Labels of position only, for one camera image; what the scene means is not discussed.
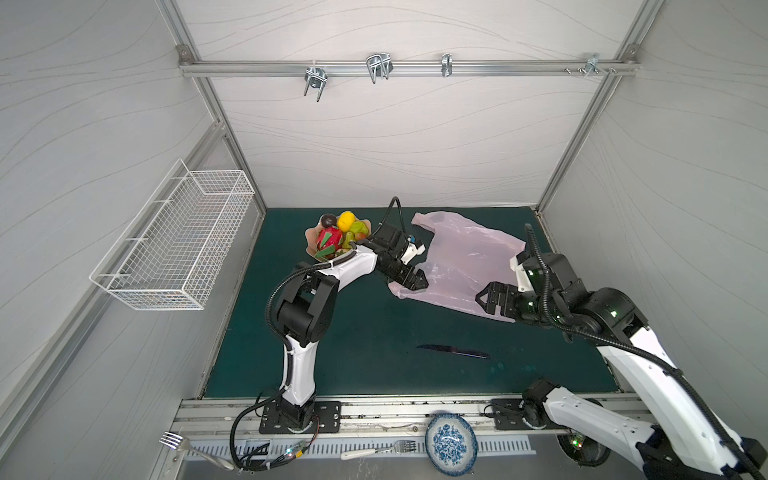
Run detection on pink plastic bag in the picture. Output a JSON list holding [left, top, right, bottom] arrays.
[[389, 211, 526, 321]]

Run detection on red dragon fruit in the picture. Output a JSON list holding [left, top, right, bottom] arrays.
[[314, 227, 344, 261]]

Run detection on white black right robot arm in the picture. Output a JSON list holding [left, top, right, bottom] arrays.
[[475, 253, 767, 479]]

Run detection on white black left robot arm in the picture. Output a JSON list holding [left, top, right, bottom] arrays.
[[265, 224, 428, 430]]

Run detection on green pear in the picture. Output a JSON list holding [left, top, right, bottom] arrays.
[[342, 220, 370, 249]]

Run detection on yellow lemon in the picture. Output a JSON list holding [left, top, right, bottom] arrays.
[[336, 211, 357, 233]]

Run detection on dark purple plum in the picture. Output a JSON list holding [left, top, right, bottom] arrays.
[[320, 214, 337, 229]]

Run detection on dark purple knife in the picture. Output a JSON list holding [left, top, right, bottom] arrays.
[[417, 344, 490, 360]]

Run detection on beige scalloped fruit bowl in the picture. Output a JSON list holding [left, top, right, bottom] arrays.
[[305, 214, 372, 261]]

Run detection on blue white patterned plate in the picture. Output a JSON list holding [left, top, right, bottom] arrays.
[[424, 413, 479, 477]]

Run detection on metal hook clamp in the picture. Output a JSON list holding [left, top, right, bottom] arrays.
[[365, 53, 393, 84]]

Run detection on metal u-bolt clamp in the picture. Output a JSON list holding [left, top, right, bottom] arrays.
[[303, 65, 328, 102]]

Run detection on small metal hook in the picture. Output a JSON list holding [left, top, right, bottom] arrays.
[[441, 53, 453, 78]]

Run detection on silver fork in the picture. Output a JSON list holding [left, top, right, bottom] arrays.
[[159, 431, 237, 471]]

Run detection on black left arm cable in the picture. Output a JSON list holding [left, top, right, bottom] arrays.
[[229, 196, 415, 472]]

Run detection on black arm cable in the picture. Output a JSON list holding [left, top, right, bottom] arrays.
[[523, 223, 766, 480], [229, 196, 415, 472]]

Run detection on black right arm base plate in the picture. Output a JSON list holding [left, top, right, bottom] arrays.
[[482, 398, 570, 433]]

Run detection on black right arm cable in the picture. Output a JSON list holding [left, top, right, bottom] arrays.
[[523, 223, 766, 480]]

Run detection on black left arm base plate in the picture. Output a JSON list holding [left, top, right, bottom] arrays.
[[259, 399, 342, 434]]

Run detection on white handled fork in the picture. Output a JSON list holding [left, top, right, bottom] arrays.
[[340, 440, 417, 461]]

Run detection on aluminium cross rail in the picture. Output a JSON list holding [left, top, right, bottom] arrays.
[[179, 53, 641, 78]]

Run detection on white wire basket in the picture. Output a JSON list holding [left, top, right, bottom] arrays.
[[89, 159, 255, 311]]

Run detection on metal bracket with screws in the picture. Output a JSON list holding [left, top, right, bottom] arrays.
[[564, 54, 619, 78]]

